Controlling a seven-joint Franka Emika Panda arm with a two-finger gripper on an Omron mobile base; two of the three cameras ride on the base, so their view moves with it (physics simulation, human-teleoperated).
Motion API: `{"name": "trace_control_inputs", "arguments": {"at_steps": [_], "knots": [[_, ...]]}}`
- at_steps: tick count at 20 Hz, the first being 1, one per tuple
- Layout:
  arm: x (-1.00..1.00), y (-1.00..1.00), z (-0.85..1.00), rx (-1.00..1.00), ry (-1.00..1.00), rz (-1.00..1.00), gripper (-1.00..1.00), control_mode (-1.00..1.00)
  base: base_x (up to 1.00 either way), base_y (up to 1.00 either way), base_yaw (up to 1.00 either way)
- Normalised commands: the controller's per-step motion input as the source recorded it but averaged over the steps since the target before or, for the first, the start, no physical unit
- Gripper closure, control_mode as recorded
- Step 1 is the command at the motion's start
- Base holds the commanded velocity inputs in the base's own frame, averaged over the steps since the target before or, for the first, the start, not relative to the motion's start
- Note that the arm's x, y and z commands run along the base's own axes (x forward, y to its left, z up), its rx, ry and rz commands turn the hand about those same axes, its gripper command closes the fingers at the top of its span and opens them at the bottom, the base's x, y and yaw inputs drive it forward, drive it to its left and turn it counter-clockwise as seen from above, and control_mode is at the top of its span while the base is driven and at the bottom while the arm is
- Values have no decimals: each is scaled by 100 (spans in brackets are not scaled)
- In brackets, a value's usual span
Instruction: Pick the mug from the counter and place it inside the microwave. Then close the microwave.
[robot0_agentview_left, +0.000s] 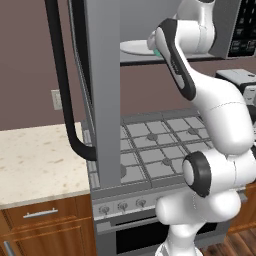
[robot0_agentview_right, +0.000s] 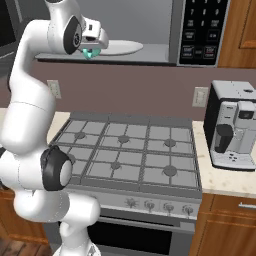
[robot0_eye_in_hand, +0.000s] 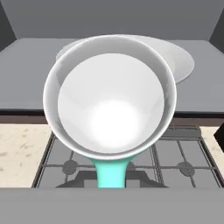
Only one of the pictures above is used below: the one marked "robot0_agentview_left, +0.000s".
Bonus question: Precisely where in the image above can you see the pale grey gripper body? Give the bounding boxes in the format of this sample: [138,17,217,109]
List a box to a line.
[147,29,162,51]

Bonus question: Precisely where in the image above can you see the white microwave turntable plate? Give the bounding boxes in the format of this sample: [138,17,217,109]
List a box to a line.
[119,39,156,56]

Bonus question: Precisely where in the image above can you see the grey microwave oven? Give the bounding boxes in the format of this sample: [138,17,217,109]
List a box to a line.
[119,0,256,67]

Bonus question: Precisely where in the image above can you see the grey microwave door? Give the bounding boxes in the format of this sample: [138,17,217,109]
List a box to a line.
[68,0,122,190]

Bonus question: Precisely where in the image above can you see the white and black toaster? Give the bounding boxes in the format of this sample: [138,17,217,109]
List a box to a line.
[215,68,256,105]

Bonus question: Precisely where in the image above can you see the grey stove with hob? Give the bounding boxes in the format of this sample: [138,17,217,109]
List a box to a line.
[81,108,248,256]

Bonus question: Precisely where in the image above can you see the grey stove knob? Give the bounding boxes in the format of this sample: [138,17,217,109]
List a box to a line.
[135,197,148,209]
[99,204,111,216]
[117,201,129,213]

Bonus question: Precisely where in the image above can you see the brown wooden cupboard run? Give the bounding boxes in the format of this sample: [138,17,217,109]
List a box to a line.
[229,182,256,234]

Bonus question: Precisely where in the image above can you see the black oven door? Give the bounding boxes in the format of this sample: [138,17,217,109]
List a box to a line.
[95,215,231,256]

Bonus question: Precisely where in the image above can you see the brown wooden drawer front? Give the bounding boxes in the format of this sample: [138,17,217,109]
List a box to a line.
[3,195,80,229]

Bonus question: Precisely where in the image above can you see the brown wooden cupboard door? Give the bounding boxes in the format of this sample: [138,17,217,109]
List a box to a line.
[0,217,97,256]

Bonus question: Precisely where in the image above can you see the black microwave door handle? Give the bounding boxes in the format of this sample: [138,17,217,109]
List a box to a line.
[44,0,98,162]

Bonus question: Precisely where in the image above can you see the white wall outlet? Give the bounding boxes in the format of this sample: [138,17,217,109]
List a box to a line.
[51,88,64,111]

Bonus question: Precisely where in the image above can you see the grey oven door handle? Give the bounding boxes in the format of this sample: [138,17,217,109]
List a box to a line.
[95,218,162,233]

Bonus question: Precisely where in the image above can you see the silver drawer handle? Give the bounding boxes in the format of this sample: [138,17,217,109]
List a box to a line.
[22,208,60,220]

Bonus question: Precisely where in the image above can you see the silver cupboard door handle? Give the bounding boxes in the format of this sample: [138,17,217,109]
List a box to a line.
[2,240,16,256]

